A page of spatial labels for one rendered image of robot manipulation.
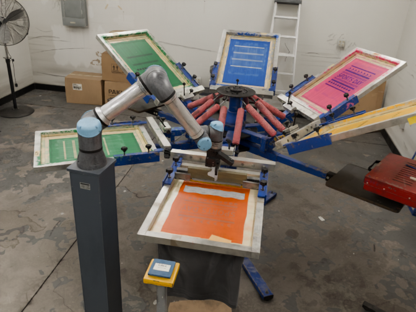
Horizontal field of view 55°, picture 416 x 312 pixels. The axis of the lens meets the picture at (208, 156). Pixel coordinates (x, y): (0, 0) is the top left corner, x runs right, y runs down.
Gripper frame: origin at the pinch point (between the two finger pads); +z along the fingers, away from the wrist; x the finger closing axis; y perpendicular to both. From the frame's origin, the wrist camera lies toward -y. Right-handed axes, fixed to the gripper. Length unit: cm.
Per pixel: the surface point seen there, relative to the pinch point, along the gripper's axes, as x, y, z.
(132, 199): -115, 96, 100
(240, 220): 33.1, -17.7, 5.4
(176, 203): 25.3, 18.7, 5.3
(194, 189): 9.4, 12.0, 4.6
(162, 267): 78, 12, 4
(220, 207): 23.6, -5.5, 5.3
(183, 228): 47.1, 9.8, 5.4
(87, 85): -365, 257, 67
